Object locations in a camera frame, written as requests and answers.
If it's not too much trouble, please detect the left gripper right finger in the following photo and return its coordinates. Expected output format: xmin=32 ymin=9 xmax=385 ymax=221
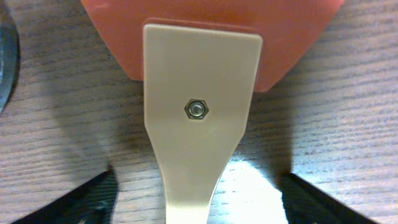
xmin=279 ymin=173 xmax=376 ymax=224

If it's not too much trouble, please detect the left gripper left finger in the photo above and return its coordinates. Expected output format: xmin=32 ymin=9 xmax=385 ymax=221
xmin=12 ymin=169 xmax=118 ymax=224

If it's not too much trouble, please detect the hammer with black grip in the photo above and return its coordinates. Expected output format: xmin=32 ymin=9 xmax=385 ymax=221
xmin=0 ymin=1 xmax=20 ymax=114

